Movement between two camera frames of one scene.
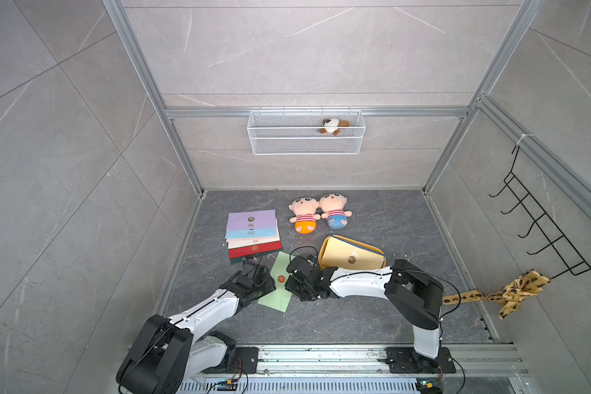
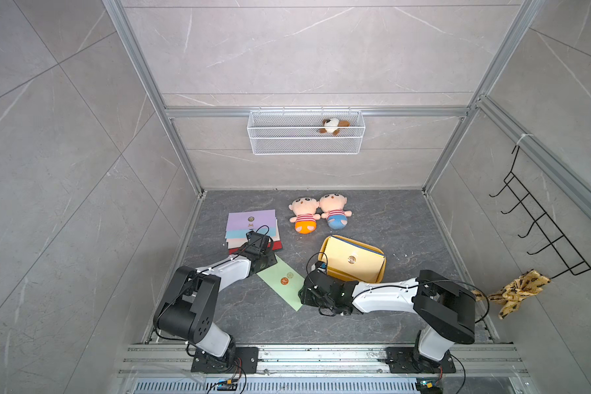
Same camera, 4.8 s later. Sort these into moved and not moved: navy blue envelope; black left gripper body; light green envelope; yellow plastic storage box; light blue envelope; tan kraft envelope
Moved: black left gripper body; light green envelope
Not moved: yellow plastic storage box; tan kraft envelope; light blue envelope; navy blue envelope
